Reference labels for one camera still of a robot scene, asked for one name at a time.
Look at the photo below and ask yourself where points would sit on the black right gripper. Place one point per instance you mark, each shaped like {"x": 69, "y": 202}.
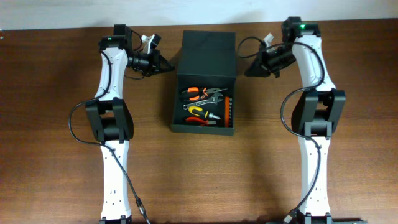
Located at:
{"x": 258, "y": 67}

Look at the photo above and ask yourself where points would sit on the yellow black stubby screwdriver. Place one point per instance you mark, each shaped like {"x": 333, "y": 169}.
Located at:
{"x": 202, "y": 113}

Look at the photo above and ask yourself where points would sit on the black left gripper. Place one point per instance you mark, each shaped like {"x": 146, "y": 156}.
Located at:
{"x": 153, "y": 60}

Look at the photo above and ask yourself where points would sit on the orange black needle-nose pliers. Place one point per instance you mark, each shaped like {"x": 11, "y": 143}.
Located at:
{"x": 193, "y": 94}

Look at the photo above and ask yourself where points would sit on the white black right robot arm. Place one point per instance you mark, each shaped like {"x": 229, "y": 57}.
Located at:
{"x": 316, "y": 114}

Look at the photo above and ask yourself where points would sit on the red handled cutting pliers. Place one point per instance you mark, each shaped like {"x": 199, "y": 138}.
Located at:
{"x": 192, "y": 120}

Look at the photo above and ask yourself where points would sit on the black gift box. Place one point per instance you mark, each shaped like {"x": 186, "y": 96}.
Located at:
{"x": 207, "y": 60}

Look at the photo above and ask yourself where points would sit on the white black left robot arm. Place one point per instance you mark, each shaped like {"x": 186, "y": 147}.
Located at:
{"x": 110, "y": 120}

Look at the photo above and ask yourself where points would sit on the silver adjustable wrench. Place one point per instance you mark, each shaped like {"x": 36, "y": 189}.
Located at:
{"x": 214, "y": 99}

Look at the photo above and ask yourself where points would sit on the orange screwdriver bit holder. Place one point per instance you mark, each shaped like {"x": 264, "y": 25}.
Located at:
{"x": 228, "y": 105}

